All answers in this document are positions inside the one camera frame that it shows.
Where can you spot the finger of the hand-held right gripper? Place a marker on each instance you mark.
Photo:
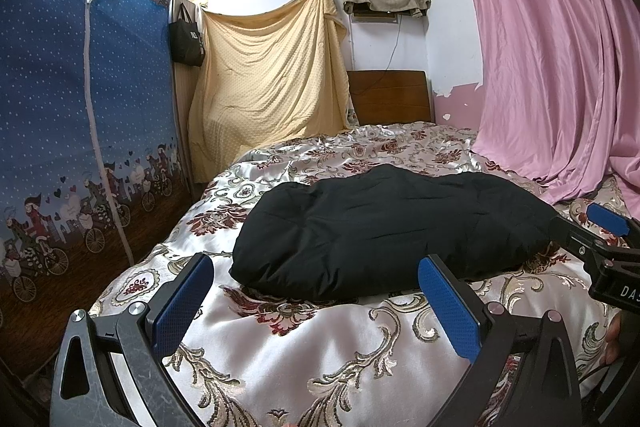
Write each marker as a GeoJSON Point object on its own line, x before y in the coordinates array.
{"type": "Point", "coordinates": [607, 217]}
{"type": "Point", "coordinates": [575, 237]}

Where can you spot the brown wooden headboard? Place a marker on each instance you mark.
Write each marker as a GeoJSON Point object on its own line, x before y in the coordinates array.
{"type": "Point", "coordinates": [390, 99]}

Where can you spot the pink curtain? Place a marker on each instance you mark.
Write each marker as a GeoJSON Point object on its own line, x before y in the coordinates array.
{"type": "Point", "coordinates": [540, 47]}

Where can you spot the black padded jacket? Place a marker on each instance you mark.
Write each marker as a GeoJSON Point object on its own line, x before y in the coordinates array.
{"type": "Point", "coordinates": [375, 232]}

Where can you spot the blue printed fabric wardrobe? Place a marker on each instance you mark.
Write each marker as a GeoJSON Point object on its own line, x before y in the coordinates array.
{"type": "Point", "coordinates": [50, 82]}

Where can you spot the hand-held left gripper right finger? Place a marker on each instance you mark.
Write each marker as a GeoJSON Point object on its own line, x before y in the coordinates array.
{"type": "Point", "coordinates": [450, 307]}

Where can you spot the yellow hanging sheet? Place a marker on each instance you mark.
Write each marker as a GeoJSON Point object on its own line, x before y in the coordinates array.
{"type": "Point", "coordinates": [265, 72]}

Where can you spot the black tote bag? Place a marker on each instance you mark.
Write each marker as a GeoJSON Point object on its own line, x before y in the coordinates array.
{"type": "Point", "coordinates": [186, 44]}

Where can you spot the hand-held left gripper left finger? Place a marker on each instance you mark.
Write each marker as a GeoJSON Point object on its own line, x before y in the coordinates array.
{"type": "Point", "coordinates": [180, 304]}

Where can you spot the person's right hand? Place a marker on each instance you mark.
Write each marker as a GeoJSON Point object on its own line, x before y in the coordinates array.
{"type": "Point", "coordinates": [614, 339]}

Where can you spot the floral satin bedspread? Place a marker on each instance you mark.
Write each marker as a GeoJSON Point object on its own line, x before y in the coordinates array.
{"type": "Point", "coordinates": [300, 357]}

